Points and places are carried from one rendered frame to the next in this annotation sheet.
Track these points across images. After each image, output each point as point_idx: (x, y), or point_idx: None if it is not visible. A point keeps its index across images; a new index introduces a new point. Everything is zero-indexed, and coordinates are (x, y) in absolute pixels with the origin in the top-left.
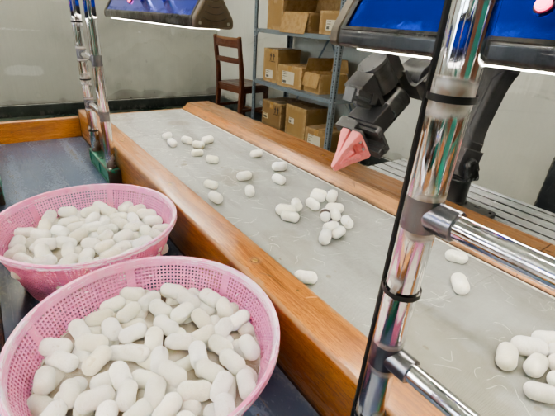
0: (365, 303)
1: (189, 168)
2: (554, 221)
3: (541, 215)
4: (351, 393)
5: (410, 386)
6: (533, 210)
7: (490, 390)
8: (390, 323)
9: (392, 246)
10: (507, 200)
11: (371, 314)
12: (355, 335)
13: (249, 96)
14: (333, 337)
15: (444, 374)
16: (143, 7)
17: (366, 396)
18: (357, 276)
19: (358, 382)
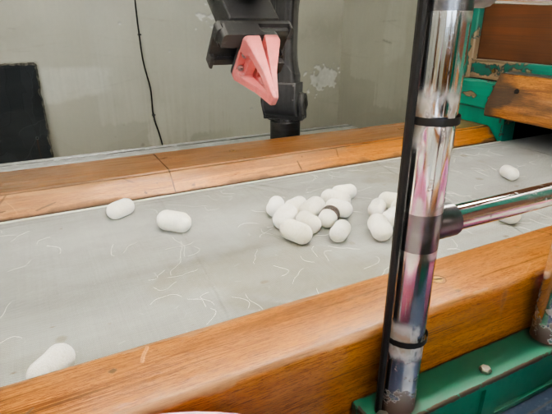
0: (158, 311)
1: None
2: (71, 162)
3: (53, 163)
4: (345, 364)
5: (354, 294)
6: (40, 163)
7: (330, 259)
8: (448, 167)
9: (420, 62)
10: (2, 167)
11: (186, 311)
12: (259, 319)
13: None
14: (257, 345)
15: (307, 280)
16: None
17: (425, 304)
18: (89, 305)
19: (388, 314)
